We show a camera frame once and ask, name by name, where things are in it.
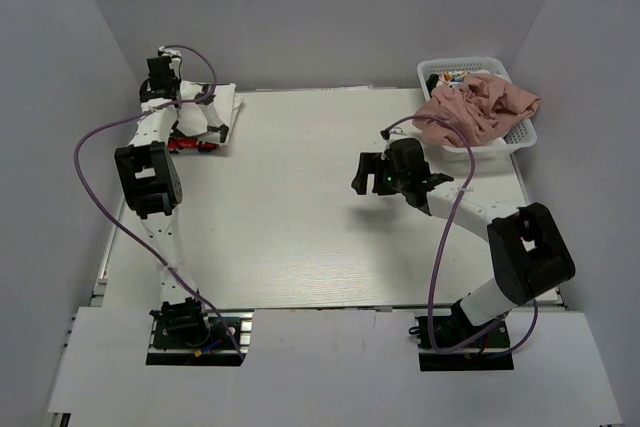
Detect white t-shirt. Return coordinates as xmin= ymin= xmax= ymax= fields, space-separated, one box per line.
xmin=173 ymin=81 xmax=243 ymax=145

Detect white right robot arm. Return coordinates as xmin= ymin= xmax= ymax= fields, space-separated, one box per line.
xmin=351 ymin=138 xmax=576 ymax=329

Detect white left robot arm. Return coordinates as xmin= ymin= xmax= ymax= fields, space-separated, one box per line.
xmin=114 ymin=49 xmax=196 ymax=306

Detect folded red Coca-Cola t-shirt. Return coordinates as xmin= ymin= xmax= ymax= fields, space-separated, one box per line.
xmin=168 ymin=137 xmax=219 ymax=155

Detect pink t-shirt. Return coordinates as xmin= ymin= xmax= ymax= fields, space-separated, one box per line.
xmin=412 ymin=73 xmax=541 ymax=148

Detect colourful garment in basket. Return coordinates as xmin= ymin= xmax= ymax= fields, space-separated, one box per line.
xmin=426 ymin=70 xmax=469 ymax=94

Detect white plastic laundry basket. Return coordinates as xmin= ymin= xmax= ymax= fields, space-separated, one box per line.
xmin=416 ymin=56 xmax=537 ymax=159

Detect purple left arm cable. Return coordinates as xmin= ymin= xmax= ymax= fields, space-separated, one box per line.
xmin=73 ymin=44 xmax=246 ymax=363

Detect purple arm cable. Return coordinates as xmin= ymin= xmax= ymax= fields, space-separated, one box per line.
xmin=73 ymin=44 xmax=246 ymax=363
xmin=379 ymin=114 xmax=540 ymax=356

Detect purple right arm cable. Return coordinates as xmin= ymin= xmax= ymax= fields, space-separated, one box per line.
xmin=379 ymin=114 xmax=540 ymax=356

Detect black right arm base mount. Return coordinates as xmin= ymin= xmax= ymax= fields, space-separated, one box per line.
xmin=408 ymin=314 xmax=516 ymax=373

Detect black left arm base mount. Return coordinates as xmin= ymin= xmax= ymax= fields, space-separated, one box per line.
xmin=146 ymin=299 xmax=252 ymax=367

